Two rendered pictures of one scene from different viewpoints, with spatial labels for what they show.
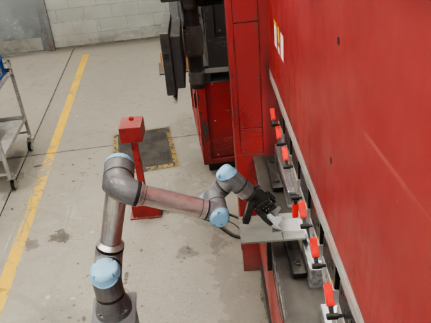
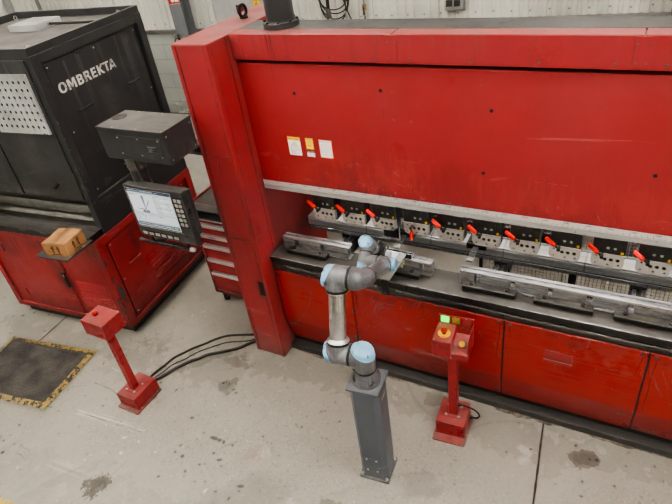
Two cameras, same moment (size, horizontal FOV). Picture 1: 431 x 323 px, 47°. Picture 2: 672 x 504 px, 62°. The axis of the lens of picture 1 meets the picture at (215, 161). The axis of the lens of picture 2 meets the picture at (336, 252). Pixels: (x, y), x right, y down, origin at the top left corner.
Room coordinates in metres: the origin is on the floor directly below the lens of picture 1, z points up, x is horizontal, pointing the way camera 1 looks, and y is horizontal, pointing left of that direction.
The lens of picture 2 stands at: (0.54, 2.22, 3.00)
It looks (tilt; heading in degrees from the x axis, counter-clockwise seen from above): 35 degrees down; 301
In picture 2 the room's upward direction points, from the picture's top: 9 degrees counter-clockwise
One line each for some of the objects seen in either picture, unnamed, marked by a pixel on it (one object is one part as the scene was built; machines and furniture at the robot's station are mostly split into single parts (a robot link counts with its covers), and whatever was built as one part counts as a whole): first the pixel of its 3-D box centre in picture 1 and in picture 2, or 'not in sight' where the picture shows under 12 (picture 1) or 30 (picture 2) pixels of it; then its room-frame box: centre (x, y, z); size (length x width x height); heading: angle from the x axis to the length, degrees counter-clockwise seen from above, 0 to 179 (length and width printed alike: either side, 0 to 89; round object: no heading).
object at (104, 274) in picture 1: (106, 278); (362, 356); (1.54, 0.48, 0.94); 0.13 x 0.12 x 0.14; 5
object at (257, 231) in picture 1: (270, 227); (383, 264); (1.70, -0.21, 1.00); 0.26 x 0.18 x 0.01; 89
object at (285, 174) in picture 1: (286, 173); (317, 245); (2.25, -0.36, 0.92); 0.50 x 0.06 x 0.10; 179
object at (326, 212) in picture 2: (288, 125); (327, 204); (2.12, -0.36, 1.26); 0.15 x 0.09 x 0.17; 179
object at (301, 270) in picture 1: (294, 251); (397, 271); (1.66, -0.30, 0.89); 0.30 x 0.05 x 0.03; 179
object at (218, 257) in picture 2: not in sight; (245, 244); (3.19, -0.73, 0.50); 0.50 x 0.50 x 1.00; 89
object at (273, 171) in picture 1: (274, 174); (307, 253); (2.30, -0.31, 0.89); 0.30 x 0.05 x 0.03; 179
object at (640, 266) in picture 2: not in sight; (655, 255); (0.32, -0.33, 1.26); 0.15 x 0.09 x 0.17; 179
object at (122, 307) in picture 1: (111, 300); (365, 372); (1.53, 0.48, 0.82); 0.15 x 0.15 x 0.10
